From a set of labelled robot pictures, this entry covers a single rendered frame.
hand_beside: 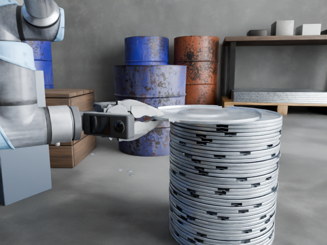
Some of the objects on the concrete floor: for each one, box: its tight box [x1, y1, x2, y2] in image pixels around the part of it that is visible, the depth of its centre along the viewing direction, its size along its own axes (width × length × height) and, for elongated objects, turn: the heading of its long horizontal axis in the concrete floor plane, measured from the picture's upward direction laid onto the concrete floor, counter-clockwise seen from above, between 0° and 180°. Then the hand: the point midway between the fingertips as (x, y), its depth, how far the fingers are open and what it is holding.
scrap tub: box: [113, 65, 187, 157], centre depth 166 cm, size 42×42×48 cm
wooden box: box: [44, 88, 96, 168], centre depth 149 cm, size 40×38×35 cm
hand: (160, 117), depth 66 cm, fingers closed, pressing on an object
